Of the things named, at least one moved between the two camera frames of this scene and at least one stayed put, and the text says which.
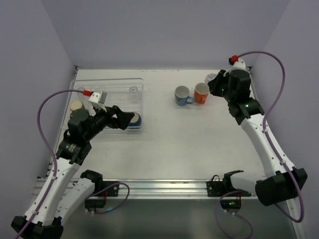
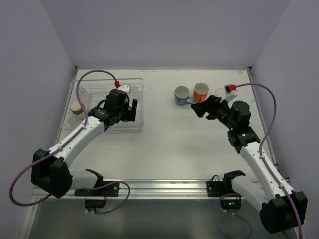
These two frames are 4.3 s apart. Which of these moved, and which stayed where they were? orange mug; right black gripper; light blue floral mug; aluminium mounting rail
Moved: right black gripper
Stayed: aluminium mounting rail; orange mug; light blue floral mug
